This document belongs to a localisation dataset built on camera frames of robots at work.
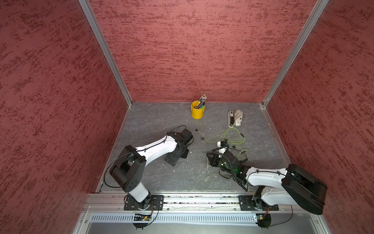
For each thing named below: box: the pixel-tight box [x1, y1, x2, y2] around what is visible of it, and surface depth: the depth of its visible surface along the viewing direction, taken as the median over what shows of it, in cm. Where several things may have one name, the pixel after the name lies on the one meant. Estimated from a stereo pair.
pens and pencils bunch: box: [195, 94, 208, 110], surface depth 105 cm
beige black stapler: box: [227, 110, 235, 128], surface depth 109 cm
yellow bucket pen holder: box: [190, 100, 206, 120], surface depth 109 cm
